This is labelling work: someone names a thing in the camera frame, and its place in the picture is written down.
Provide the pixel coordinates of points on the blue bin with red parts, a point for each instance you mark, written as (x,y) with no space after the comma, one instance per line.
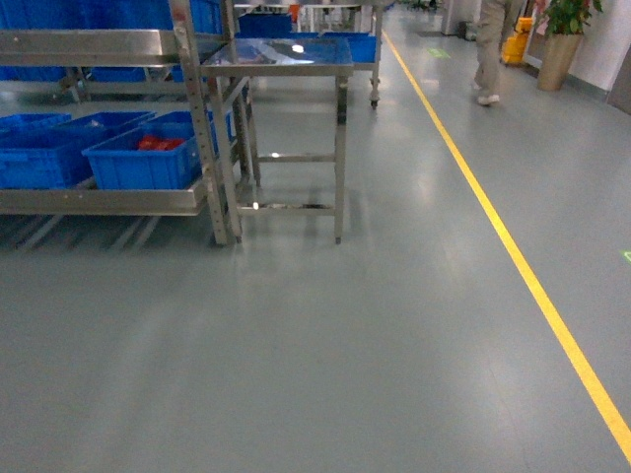
(118,165)

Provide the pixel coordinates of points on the red parts in bin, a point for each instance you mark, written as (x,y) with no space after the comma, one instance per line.
(155,143)

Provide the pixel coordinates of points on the stainless steel shelf rack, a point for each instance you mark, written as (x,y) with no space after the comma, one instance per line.
(43,170)

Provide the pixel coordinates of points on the stainless steel side table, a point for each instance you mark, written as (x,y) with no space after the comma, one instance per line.
(289,97)

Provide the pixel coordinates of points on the background steel trolley rack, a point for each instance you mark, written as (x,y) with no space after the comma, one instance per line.
(359,22)

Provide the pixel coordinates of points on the yellow mop bucket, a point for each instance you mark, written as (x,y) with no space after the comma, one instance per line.
(514,47)

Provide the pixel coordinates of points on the walking person in beige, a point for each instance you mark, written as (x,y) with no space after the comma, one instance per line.
(496,21)

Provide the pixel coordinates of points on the potted plant in gold pot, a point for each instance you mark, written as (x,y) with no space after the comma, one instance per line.
(564,27)

